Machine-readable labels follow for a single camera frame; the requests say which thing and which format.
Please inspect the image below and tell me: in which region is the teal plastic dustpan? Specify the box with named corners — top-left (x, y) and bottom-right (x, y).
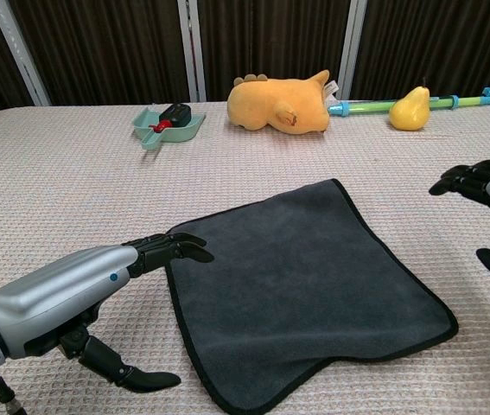
top-left (132, 103), bottom-right (207, 151)

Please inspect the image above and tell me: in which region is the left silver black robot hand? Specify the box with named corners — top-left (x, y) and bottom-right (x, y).
top-left (0, 232), bottom-right (215, 393)

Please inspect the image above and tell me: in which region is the orange plush toy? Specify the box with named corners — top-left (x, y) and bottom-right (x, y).
top-left (226, 68), bottom-right (340, 135)

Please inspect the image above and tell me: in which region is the yellow pear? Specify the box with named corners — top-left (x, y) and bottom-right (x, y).
top-left (389, 77), bottom-right (431, 131)

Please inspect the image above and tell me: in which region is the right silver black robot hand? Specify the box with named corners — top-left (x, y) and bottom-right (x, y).
top-left (428, 155), bottom-right (490, 289)

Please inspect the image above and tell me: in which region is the dark grey cloth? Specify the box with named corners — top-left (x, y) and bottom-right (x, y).
top-left (164, 177), bottom-right (460, 415)

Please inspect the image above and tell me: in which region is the beige woven tablecloth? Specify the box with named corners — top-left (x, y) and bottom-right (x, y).
top-left (0, 101), bottom-right (490, 415)

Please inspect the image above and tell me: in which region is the green blue toy water pump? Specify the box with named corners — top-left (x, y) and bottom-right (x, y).
top-left (327, 86), bottom-right (490, 118)

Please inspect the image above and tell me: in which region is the white partition post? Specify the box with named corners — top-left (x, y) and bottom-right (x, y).
top-left (176, 0), bottom-right (207, 104)
top-left (0, 0), bottom-right (52, 107)
top-left (338, 0), bottom-right (367, 100)

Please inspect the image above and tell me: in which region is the black and red small device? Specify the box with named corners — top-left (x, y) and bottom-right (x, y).
top-left (148, 103), bottom-right (193, 133)

